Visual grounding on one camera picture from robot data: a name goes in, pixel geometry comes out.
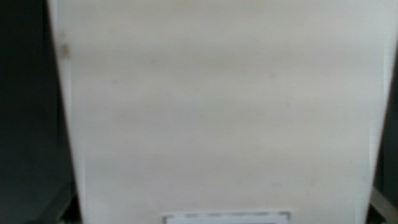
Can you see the white cabinet top block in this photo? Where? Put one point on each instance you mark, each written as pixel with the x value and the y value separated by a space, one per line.
pixel 225 98

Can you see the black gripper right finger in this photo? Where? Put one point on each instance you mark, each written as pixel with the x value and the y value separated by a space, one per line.
pixel 385 208

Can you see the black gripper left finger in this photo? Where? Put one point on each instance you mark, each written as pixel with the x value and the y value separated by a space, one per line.
pixel 63 211

